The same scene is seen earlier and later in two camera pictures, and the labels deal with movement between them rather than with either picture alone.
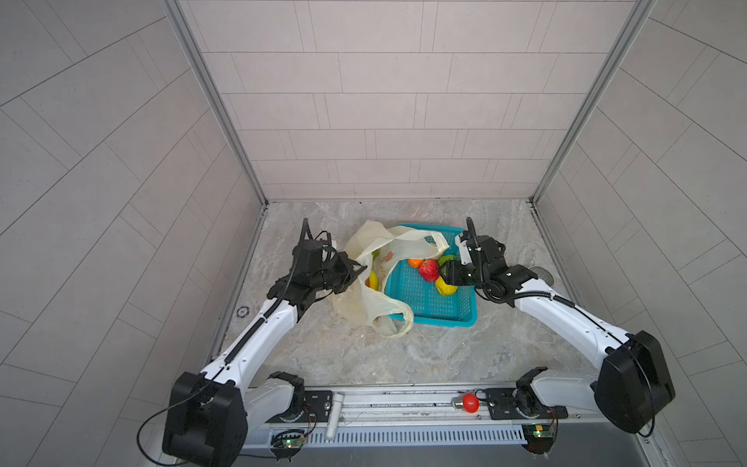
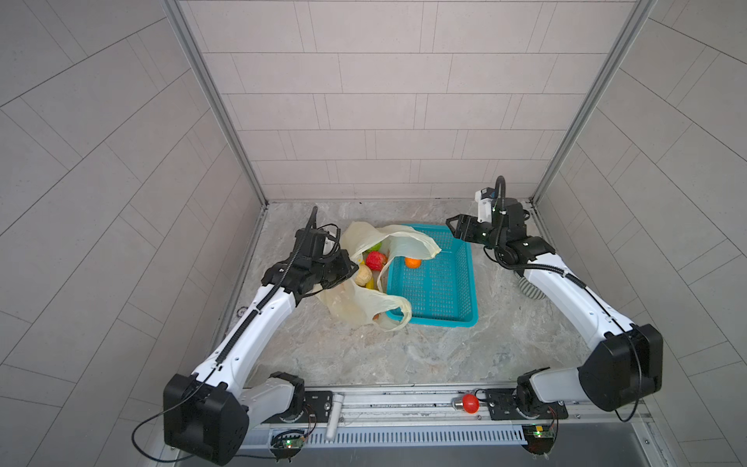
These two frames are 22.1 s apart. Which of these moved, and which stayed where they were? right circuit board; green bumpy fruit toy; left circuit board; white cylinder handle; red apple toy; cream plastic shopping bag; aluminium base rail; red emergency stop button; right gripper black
Moved: green bumpy fruit toy; right gripper black; red apple toy
Stayed: right circuit board; aluminium base rail; red emergency stop button; white cylinder handle; left circuit board; cream plastic shopping bag
